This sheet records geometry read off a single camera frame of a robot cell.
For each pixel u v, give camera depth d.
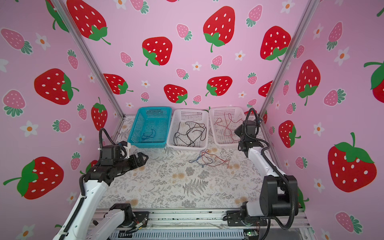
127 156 0.67
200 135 1.07
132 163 0.68
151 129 1.14
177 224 0.73
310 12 0.70
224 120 1.17
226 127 1.11
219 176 0.89
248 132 0.65
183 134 1.08
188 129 1.10
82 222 0.42
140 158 0.70
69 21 0.72
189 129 1.09
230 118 0.98
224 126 1.13
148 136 1.07
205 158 0.93
